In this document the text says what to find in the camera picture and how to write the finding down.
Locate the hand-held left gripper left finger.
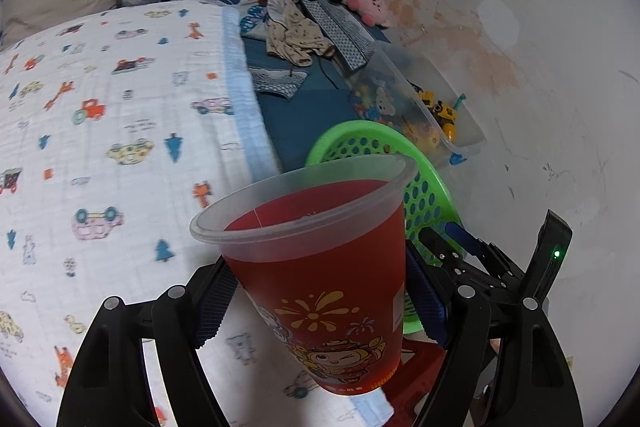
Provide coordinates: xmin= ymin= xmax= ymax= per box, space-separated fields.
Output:
xmin=55 ymin=257 xmax=240 ymax=427

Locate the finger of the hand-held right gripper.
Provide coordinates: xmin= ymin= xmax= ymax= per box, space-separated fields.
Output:
xmin=419 ymin=228 xmax=464 ymax=278
xmin=442 ymin=222 xmax=527 ymax=302

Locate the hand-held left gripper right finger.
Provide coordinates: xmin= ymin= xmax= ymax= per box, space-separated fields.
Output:
xmin=404 ymin=239 xmax=583 ymax=427

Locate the red printed plastic cup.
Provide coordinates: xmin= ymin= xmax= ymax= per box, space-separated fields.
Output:
xmin=189 ymin=154 xmax=418 ymax=397

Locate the green plastic basket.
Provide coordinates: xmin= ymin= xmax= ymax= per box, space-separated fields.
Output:
xmin=304 ymin=120 xmax=468 ymax=337

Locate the red plastic stool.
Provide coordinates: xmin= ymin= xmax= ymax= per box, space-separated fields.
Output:
xmin=382 ymin=334 xmax=451 ymax=427

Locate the yellow toy truck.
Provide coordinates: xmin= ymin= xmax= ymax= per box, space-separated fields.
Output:
xmin=417 ymin=89 xmax=461 ymax=142

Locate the pile of small toys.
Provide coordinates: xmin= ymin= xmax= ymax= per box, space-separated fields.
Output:
xmin=350 ymin=82 xmax=446 ymax=152

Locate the clear plastic storage box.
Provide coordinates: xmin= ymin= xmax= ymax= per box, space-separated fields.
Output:
xmin=345 ymin=42 xmax=488 ymax=168

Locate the blue bed sheet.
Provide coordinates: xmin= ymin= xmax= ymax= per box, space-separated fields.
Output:
xmin=115 ymin=0 xmax=391 ymax=178

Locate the white vehicle print blanket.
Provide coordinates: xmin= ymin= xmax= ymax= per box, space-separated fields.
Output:
xmin=0 ymin=2 xmax=396 ymax=427

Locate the small grey patterned cloth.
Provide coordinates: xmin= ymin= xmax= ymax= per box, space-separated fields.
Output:
xmin=250 ymin=69 xmax=308 ymax=100

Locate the pink plush toy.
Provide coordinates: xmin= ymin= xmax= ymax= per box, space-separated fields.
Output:
xmin=347 ymin=0 xmax=393 ymax=28

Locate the beige printed garment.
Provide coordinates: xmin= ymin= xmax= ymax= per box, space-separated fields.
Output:
xmin=265 ymin=0 xmax=336 ymax=68

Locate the black cable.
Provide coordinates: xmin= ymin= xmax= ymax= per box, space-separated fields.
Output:
xmin=320 ymin=52 xmax=351 ymax=88

